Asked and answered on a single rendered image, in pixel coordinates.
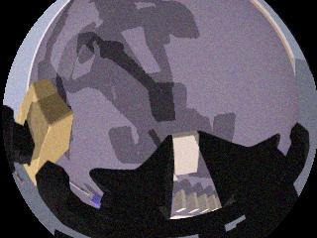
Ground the blue block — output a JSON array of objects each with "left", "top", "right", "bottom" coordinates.
[{"left": 91, "top": 193, "right": 102, "bottom": 207}]

